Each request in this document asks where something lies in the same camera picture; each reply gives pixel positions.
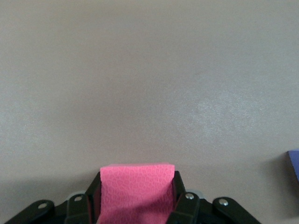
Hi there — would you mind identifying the purple foam cube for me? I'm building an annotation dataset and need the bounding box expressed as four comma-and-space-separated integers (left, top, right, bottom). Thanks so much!
287, 148, 299, 184

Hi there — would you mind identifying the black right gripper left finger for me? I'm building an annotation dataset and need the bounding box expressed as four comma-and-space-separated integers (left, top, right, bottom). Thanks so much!
0, 171, 102, 224

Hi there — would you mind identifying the brown table cover sheet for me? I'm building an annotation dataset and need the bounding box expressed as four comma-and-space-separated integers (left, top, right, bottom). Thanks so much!
0, 0, 299, 224

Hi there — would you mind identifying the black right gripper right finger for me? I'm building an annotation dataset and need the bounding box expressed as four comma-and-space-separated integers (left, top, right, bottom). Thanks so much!
167, 170, 262, 224

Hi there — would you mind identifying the red foam cube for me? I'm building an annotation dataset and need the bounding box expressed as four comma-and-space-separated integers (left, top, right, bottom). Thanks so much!
97, 163, 175, 224

